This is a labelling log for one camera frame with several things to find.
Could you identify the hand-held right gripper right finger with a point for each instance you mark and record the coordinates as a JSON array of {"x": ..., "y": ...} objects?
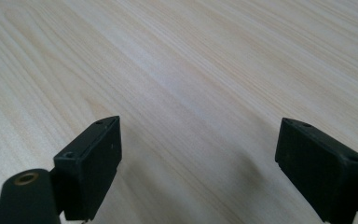
[{"x": 320, "y": 168}]

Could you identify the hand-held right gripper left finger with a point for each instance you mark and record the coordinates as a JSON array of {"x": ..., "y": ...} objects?
[{"x": 88, "y": 168}]

